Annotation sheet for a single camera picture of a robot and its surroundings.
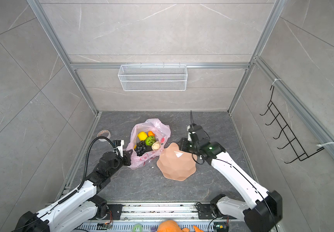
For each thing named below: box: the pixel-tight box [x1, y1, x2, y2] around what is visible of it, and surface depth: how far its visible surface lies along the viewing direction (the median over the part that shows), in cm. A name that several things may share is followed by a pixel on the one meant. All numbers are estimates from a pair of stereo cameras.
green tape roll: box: [132, 223, 144, 232], surface depth 71 cm
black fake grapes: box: [134, 140, 147, 157], surface depth 95 cm
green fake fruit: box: [145, 135, 156, 146], surface depth 97 cm
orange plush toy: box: [157, 219, 204, 232], surface depth 65 cm
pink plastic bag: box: [126, 118, 172, 170], surface depth 86 cm
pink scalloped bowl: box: [156, 142, 198, 182], surface depth 92 cm
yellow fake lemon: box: [137, 131, 148, 142], surface depth 100 cm
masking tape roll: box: [97, 129, 112, 143], surface depth 106 cm
